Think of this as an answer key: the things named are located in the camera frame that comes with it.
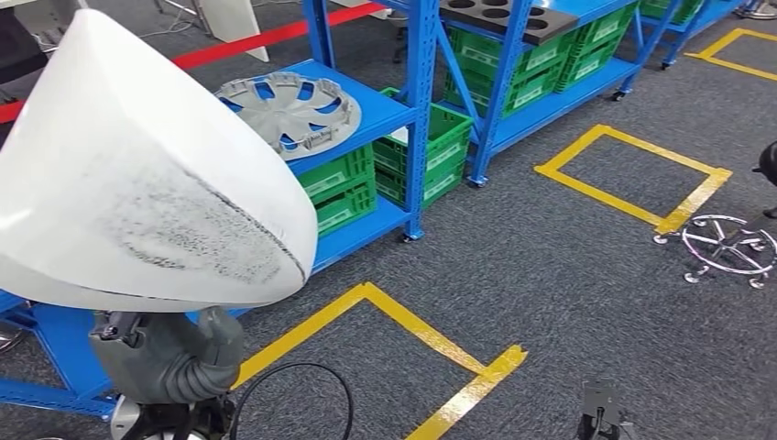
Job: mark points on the large white plastic part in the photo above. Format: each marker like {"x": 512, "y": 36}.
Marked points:
{"x": 121, "y": 182}

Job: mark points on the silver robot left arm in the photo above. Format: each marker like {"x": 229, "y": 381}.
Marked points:
{"x": 124, "y": 419}

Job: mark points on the blue metal shelf rack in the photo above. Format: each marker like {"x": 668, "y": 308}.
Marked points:
{"x": 379, "y": 112}
{"x": 716, "y": 11}
{"x": 501, "y": 91}

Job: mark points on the green plastic crate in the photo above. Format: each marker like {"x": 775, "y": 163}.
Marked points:
{"x": 668, "y": 7}
{"x": 589, "y": 67}
{"x": 607, "y": 27}
{"x": 337, "y": 173}
{"x": 452, "y": 136}
{"x": 346, "y": 212}
{"x": 540, "y": 97}
{"x": 391, "y": 185}
{"x": 473, "y": 51}

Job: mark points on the silver plastic hubcap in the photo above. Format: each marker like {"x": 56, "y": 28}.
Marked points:
{"x": 285, "y": 112}

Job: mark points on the black foam tray with holes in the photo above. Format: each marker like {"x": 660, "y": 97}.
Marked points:
{"x": 479, "y": 24}

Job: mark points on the white desk panel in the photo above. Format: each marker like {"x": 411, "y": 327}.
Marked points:
{"x": 234, "y": 27}

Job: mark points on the chrome chair base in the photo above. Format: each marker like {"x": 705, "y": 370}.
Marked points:
{"x": 731, "y": 243}

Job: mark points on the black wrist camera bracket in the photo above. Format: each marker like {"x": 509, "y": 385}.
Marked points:
{"x": 182, "y": 419}

